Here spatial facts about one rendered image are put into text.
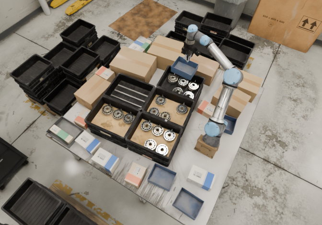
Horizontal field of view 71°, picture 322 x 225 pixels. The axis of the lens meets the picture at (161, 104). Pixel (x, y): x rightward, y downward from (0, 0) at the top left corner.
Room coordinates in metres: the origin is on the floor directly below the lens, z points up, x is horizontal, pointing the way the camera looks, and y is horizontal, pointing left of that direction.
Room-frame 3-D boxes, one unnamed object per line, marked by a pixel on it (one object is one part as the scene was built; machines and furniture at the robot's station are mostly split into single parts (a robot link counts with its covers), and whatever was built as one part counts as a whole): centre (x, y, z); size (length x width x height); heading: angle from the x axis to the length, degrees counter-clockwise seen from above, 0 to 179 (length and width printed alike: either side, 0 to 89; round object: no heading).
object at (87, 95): (1.30, 0.66, 0.78); 0.30 x 0.22 x 0.16; 148
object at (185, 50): (1.47, -0.22, 1.27); 0.09 x 0.08 x 0.12; 60
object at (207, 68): (1.66, -0.43, 0.78); 0.30 x 0.22 x 0.16; 63
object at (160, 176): (0.50, -0.03, 0.73); 0.20 x 0.15 x 0.07; 67
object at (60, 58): (2.11, 1.35, 0.31); 0.40 x 0.30 x 0.34; 151
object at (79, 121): (1.03, 0.72, 0.74); 0.16 x 0.12 x 0.07; 154
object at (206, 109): (1.17, -0.45, 0.74); 0.16 x 0.12 x 0.07; 56
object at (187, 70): (1.38, -0.20, 1.11); 0.20 x 0.15 x 0.07; 61
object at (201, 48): (2.36, -0.56, 0.31); 0.40 x 0.30 x 0.34; 61
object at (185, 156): (1.18, -0.02, 0.35); 1.60 x 1.60 x 0.70; 61
